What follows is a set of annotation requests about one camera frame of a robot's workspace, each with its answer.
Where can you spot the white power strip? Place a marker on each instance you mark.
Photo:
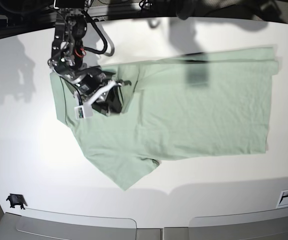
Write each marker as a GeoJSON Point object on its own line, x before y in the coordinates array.
{"type": "Point", "coordinates": [100, 18]}

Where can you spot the grey chair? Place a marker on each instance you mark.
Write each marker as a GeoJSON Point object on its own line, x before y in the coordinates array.
{"type": "Point", "coordinates": [53, 225]}
{"type": "Point", "coordinates": [262, 225]}

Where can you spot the black plastic clip part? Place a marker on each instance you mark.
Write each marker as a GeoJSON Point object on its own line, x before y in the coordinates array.
{"type": "Point", "coordinates": [16, 199]}

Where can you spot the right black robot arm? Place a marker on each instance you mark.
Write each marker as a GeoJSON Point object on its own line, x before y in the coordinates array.
{"type": "Point", "coordinates": [68, 49]}

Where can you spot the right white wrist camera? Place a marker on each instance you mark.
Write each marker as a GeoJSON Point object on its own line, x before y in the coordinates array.
{"type": "Point", "coordinates": [85, 110]}

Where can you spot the light green T-shirt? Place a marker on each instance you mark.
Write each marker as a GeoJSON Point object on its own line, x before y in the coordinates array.
{"type": "Point", "coordinates": [196, 105]}

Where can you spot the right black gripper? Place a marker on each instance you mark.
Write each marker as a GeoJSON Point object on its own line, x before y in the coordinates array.
{"type": "Point", "coordinates": [88, 83]}

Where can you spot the left grey chair back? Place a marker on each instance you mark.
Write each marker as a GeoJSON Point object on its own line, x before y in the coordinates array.
{"type": "Point", "coordinates": [53, 225]}

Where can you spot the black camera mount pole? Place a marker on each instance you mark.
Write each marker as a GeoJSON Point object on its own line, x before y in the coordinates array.
{"type": "Point", "coordinates": [185, 8]}

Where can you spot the right grey chair back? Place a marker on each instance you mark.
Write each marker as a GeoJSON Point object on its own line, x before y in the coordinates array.
{"type": "Point", "coordinates": [262, 225]}

